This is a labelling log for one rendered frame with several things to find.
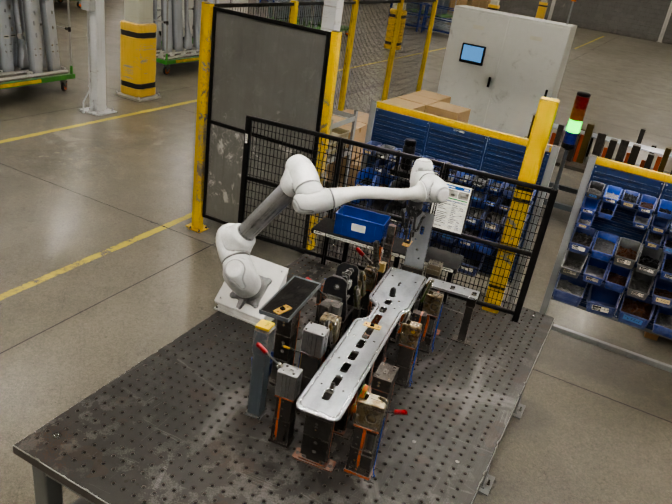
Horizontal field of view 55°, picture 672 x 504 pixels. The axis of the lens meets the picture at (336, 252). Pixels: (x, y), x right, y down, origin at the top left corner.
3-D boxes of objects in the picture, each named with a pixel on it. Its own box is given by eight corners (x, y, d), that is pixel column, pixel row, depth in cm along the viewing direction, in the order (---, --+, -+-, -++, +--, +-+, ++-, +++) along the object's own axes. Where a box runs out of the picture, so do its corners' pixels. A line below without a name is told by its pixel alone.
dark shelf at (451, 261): (455, 274, 366) (457, 269, 364) (310, 232, 389) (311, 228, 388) (462, 259, 385) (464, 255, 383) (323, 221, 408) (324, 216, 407)
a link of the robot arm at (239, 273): (237, 303, 341) (222, 288, 322) (228, 274, 349) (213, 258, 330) (265, 291, 341) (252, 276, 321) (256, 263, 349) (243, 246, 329)
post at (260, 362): (259, 420, 279) (269, 335, 260) (244, 414, 281) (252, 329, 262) (267, 410, 286) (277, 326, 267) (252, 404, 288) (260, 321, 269)
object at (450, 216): (462, 236, 379) (474, 187, 366) (425, 226, 385) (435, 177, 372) (462, 235, 381) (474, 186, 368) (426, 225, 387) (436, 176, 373)
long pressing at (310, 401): (344, 426, 240) (345, 423, 240) (289, 406, 246) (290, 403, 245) (428, 278, 359) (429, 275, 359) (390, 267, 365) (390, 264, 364)
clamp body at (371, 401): (372, 485, 255) (388, 413, 240) (338, 471, 259) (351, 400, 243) (380, 467, 264) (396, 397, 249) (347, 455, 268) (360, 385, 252)
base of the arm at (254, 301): (225, 303, 349) (221, 300, 344) (245, 268, 356) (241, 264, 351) (253, 315, 343) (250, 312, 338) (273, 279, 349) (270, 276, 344)
